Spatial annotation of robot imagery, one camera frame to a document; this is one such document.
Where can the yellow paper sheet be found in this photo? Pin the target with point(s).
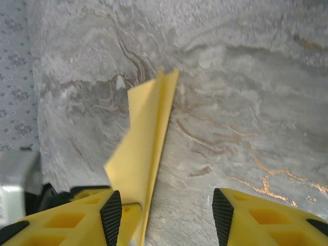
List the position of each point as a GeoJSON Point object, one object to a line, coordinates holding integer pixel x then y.
{"type": "Point", "coordinates": [148, 128]}

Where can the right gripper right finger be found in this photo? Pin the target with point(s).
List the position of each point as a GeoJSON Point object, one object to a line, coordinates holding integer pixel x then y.
{"type": "Point", "coordinates": [261, 223]}

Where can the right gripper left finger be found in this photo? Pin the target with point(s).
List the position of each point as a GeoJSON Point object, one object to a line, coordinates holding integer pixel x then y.
{"type": "Point", "coordinates": [59, 225]}

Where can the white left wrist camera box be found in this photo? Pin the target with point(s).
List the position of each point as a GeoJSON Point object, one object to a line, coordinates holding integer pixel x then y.
{"type": "Point", "coordinates": [18, 179]}

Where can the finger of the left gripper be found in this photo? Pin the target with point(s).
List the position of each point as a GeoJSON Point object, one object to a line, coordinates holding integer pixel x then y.
{"type": "Point", "coordinates": [129, 220]}

